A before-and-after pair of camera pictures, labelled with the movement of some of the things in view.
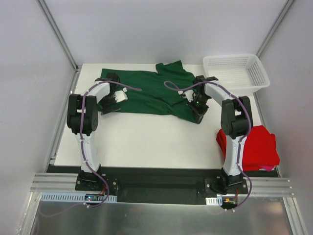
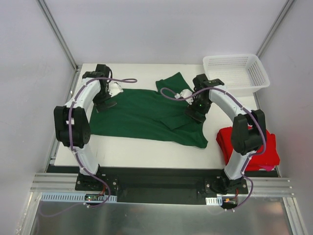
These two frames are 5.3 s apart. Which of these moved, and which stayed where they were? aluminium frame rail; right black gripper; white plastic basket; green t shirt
Moved: green t shirt
Stayed: aluminium frame rail; white plastic basket; right black gripper
